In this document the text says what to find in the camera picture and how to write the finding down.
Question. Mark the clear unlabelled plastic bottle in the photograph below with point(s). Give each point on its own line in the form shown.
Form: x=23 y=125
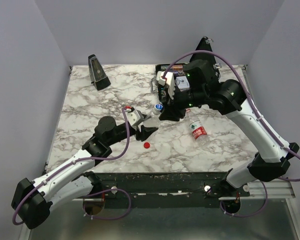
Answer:
x=154 y=122

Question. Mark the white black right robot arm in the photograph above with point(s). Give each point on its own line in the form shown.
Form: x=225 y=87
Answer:
x=231 y=100

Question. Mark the red bottle cap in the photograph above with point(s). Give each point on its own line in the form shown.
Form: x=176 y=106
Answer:
x=146 y=145

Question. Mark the black metronome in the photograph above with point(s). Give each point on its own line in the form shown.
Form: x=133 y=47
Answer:
x=98 y=77

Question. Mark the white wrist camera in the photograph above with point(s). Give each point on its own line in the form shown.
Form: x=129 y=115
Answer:
x=167 y=81
x=134 y=117

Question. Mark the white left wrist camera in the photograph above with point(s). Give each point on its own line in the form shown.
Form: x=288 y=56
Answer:
x=134 y=117

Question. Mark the red label water bottle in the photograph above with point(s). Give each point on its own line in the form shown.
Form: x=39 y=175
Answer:
x=196 y=128

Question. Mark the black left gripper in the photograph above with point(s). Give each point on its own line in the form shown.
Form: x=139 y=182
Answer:
x=146 y=132

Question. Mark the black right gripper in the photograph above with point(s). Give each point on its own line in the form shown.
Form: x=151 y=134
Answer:
x=172 y=111

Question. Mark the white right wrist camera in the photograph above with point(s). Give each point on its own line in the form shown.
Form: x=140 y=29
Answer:
x=167 y=81

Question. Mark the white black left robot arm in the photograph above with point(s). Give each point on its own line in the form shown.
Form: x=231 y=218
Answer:
x=33 y=200

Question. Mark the white blue Pocari cap spare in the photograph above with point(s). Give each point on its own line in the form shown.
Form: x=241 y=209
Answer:
x=158 y=107

